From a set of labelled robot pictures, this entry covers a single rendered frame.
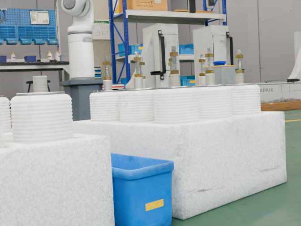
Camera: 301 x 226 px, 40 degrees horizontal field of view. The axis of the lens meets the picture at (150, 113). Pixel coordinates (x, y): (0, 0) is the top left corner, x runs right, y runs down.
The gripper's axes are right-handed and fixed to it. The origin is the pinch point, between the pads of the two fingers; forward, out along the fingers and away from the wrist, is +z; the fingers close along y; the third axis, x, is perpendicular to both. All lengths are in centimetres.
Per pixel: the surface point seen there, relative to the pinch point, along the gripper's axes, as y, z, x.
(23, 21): -580, -98, 165
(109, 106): -5.0, 25.4, -27.3
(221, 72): -5.7, 17.8, 13.0
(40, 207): 26, 38, -58
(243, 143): 20.7, 34.7, -8.7
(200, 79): 0.2, 19.8, -1.2
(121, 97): 2.6, 23.3, -28.4
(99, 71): -500, -12, 255
